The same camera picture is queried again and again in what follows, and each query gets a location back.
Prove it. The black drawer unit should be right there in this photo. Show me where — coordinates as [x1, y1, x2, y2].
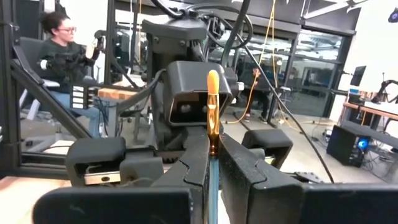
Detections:
[69, 84, 95, 110]

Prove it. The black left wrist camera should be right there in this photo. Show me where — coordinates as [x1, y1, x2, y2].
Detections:
[163, 60, 234, 127]

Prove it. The yellow hanging cable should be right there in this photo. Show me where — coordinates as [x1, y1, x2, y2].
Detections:
[225, 0, 282, 125]

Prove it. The black aluminium frame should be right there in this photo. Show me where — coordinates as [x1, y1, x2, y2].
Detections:
[0, 0, 144, 181]

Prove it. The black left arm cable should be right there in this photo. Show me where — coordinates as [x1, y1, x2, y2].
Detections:
[150, 0, 254, 50]

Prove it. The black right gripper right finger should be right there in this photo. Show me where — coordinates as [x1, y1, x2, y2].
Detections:
[219, 133, 398, 224]

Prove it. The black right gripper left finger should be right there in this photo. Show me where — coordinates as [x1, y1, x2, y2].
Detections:
[32, 128, 211, 224]

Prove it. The long thin black cable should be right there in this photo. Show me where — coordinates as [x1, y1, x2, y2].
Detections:
[236, 32, 336, 184]

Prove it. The brown desk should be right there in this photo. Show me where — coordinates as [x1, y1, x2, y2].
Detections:
[341, 101, 398, 150]

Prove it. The black computer tower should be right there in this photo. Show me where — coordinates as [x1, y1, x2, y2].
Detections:
[325, 124, 373, 169]

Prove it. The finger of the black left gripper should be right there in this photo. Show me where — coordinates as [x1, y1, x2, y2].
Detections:
[119, 156, 165, 187]
[249, 148, 277, 166]

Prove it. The wooden table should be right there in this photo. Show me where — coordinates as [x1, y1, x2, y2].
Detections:
[97, 87, 139, 101]

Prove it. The black monitor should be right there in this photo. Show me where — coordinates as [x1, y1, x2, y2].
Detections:
[349, 65, 368, 88]

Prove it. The person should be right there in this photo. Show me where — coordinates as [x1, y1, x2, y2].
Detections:
[36, 11, 102, 138]
[243, 67, 272, 124]

